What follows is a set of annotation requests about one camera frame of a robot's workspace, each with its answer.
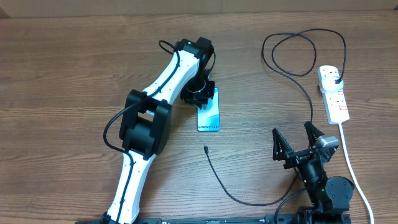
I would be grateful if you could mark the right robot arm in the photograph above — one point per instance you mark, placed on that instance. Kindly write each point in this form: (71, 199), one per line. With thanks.
(330, 196)

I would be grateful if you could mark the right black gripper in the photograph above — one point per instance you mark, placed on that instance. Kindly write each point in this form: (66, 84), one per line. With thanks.
(295, 157)

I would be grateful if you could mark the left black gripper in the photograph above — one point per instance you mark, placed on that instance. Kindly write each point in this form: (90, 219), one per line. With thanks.
(196, 99)

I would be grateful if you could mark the Galaxy smartphone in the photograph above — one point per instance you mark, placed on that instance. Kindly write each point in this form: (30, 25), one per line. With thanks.
(208, 119)

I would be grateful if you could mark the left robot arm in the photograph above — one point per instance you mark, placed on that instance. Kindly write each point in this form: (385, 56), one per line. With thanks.
(140, 131)

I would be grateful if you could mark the white charger plug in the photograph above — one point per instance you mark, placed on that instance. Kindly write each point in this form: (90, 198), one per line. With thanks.
(330, 84)

